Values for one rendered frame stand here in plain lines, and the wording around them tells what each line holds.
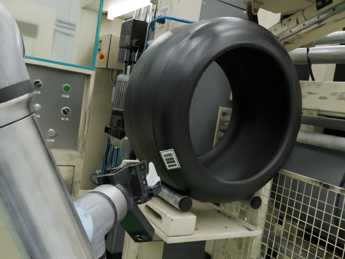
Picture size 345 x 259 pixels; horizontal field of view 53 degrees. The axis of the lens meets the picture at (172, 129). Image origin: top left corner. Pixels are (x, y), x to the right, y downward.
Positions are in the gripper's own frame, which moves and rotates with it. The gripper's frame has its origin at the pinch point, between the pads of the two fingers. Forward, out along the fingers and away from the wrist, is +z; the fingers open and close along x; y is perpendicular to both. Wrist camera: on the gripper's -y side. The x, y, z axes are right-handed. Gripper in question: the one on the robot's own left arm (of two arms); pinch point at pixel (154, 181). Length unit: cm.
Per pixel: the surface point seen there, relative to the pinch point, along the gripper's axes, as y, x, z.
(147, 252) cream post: -40, 33, 46
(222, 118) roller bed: 4, 0, 85
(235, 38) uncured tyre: 30.7, -21.3, 27.4
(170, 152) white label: 4.1, -0.4, 12.8
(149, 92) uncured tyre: 21.2, 2.2, 14.0
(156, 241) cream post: -37, 29, 49
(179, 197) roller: -10.3, 2.4, 18.5
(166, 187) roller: -8.6, 8.5, 24.6
